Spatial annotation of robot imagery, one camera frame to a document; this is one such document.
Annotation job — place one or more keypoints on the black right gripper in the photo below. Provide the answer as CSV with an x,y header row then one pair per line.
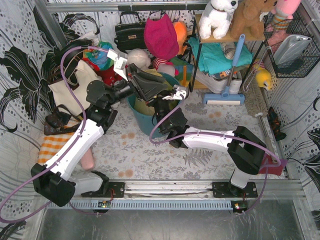
x,y
161,100

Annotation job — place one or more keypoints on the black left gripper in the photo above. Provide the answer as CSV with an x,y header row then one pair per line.
x,y
135,79

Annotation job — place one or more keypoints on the yellow-green trash bag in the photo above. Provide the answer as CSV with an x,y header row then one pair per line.
x,y
141,105

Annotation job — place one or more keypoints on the teal plastic trash bin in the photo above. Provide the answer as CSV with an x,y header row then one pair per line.
x,y
146,123

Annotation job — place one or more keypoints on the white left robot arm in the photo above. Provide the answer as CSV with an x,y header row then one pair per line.
x,y
53,180

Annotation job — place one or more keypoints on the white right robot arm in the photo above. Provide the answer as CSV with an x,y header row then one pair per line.
x,y
245,149

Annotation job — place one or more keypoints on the red fabric bag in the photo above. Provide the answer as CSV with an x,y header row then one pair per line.
x,y
109,76

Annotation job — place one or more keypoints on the magenta fabric bag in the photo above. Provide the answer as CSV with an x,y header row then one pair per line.
x,y
160,38

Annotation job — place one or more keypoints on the colourful striped bag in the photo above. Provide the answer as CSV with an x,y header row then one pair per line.
x,y
97,59

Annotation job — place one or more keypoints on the cream canvas tote bag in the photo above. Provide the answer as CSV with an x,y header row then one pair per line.
x,y
84,74

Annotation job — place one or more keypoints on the dark brown leather bag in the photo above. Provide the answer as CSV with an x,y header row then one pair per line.
x,y
56,122

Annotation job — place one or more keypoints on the pink striped plush doll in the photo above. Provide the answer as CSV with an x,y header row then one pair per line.
x,y
164,66

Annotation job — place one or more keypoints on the white plush lamb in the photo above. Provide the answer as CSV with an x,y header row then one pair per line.
x,y
138,57

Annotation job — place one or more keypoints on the rainbow striped box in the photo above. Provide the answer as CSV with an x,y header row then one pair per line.
x,y
183,71

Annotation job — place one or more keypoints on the black leather handbag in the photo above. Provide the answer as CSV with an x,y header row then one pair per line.
x,y
130,36

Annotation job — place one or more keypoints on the orange plush toy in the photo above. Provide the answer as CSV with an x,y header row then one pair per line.
x,y
181,33

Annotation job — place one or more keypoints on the black metal shelf rack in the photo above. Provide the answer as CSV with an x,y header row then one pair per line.
x,y
227,38

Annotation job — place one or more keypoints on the teal folded cloth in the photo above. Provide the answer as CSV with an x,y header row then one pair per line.
x,y
212,59

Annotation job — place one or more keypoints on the grey patterned pouch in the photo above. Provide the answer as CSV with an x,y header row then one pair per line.
x,y
228,49

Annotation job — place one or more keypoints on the pink rolled towel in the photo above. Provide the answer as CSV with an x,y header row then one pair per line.
x,y
87,161

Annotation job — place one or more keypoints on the white plush dog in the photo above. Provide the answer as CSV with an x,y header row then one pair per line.
x,y
216,18

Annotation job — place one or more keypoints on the yellow plush duck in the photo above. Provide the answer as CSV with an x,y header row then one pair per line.
x,y
262,76

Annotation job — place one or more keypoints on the black orange toy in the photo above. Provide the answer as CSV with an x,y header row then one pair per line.
x,y
275,124

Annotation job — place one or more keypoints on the orange white checked cloth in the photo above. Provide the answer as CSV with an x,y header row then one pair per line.
x,y
51,145

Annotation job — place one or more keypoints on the brown teddy bear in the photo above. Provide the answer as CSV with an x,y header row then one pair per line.
x,y
249,14

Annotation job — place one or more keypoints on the silver foil pouch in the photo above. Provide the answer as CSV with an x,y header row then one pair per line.
x,y
291,48

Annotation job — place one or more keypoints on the pink plush toy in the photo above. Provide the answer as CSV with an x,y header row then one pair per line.
x,y
283,13

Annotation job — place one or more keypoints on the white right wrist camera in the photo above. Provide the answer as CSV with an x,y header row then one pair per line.
x,y
178,93

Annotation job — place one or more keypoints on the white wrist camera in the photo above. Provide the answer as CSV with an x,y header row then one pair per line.
x,y
178,93
120,63

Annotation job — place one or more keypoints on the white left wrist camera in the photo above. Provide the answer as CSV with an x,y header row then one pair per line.
x,y
120,63

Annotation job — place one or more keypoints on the blue handled mop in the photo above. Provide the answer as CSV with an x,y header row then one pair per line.
x,y
226,98

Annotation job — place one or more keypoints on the aluminium mounting rail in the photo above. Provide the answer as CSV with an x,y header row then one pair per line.
x,y
167,187

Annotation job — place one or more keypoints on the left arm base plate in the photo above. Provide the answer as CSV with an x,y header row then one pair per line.
x,y
117,188

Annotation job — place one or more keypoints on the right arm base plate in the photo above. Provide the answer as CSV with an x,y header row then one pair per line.
x,y
224,189

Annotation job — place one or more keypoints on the black wire basket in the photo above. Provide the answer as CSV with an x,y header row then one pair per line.
x,y
304,64

